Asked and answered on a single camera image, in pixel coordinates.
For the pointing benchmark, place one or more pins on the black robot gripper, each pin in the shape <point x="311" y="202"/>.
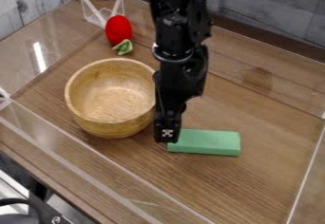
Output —
<point x="180" y="82"/>

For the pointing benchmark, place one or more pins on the green rectangular block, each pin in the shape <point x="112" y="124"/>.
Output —
<point x="208" y="142"/>

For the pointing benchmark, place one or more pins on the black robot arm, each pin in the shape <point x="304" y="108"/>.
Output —
<point x="184" y="26"/>

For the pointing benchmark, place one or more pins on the brown wooden bowl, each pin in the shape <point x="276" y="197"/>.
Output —
<point x="110" y="97"/>

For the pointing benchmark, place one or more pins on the red felt strawberry toy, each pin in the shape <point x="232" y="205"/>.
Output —
<point x="120" y="34"/>

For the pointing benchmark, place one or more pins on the clear acrylic tray enclosure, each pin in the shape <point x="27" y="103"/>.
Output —
<point x="129" y="181"/>

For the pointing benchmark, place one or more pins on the clear acrylic triangular bracket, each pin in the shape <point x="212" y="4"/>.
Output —
<point x="100" y="16"/>

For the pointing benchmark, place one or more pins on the black metal bracket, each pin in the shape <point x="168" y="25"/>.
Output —
<point x="50" y="216"/>

